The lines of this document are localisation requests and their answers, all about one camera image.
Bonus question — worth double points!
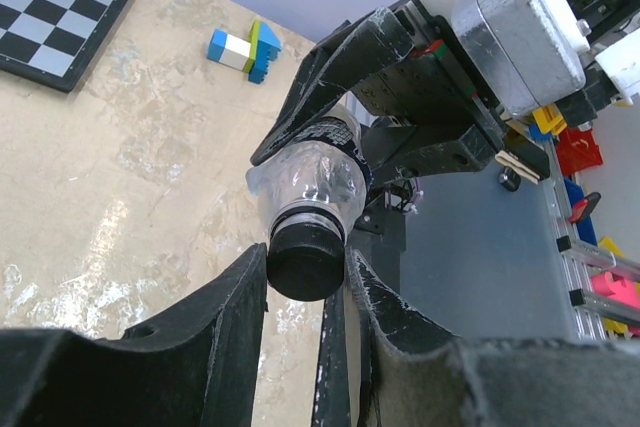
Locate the black bottle cap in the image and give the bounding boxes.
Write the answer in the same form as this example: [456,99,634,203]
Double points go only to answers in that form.
[266,223,345,302]

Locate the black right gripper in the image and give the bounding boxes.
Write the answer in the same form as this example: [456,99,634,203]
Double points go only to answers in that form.
[249,0,601,188]

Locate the black white chessboard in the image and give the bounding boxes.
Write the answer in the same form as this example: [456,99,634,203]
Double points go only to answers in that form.
[1,0,129,92]

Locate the blue white green block stack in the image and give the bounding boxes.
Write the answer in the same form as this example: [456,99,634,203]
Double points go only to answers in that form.
[206,19,282,84]

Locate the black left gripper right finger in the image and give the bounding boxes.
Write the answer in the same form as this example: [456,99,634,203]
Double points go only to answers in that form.
[312,249,639,426]

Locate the pink plastic object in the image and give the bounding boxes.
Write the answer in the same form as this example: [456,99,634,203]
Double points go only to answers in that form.
[591,271,639,308]

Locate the clear Pepsi bottle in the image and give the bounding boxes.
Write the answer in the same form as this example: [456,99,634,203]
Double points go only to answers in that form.
[246,109,372,241]

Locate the red black handled tool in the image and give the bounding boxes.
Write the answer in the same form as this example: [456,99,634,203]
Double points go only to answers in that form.
[568,192,601,223]

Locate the red plastic bin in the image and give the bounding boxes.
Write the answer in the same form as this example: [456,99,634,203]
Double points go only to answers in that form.
[555,128,604,176]

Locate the yellow plastic object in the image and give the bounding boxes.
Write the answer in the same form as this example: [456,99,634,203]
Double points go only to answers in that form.
[529,104,568,140]

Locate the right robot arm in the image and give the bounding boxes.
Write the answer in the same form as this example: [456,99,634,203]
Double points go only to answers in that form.
[251,0,639,186]

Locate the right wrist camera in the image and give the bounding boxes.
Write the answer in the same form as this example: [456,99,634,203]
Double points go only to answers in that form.
[420,0,592,117]

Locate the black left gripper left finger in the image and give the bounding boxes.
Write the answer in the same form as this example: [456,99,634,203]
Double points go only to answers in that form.
[1,244,267,426]

